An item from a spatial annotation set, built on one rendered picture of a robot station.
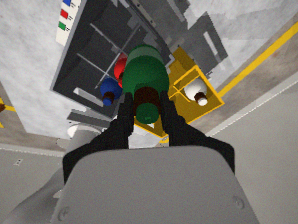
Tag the white paper pick list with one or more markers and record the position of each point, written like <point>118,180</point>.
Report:
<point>68,12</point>

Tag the white bottle with dark brown cap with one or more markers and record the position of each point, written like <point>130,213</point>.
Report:
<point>196,90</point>

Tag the blue bottle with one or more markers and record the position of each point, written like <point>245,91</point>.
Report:
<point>110,90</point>

